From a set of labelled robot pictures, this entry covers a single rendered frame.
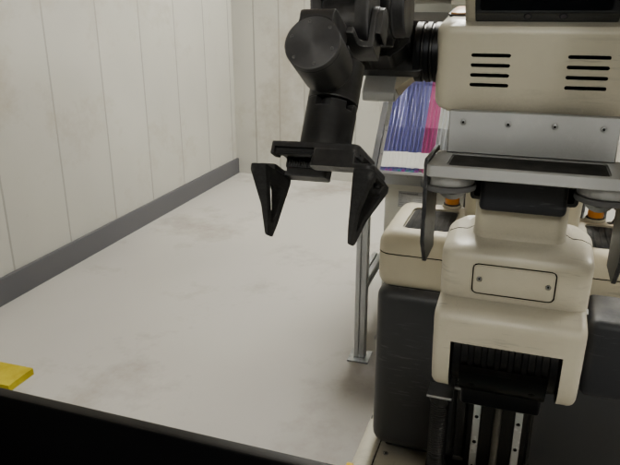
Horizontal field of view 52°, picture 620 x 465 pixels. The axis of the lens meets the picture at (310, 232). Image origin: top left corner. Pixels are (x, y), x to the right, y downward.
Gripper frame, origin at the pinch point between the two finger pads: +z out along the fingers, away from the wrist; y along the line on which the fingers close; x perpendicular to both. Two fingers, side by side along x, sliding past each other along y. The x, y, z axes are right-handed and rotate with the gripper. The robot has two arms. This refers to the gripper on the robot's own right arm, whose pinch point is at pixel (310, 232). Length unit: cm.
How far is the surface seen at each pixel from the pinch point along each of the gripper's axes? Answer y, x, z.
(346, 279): -77, 229, -18
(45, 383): -140, 116, 44
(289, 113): -188, 352, -149
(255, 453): 15.9, -38.0, 15.6
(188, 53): -224, 263, -156
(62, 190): -211, 172, -37
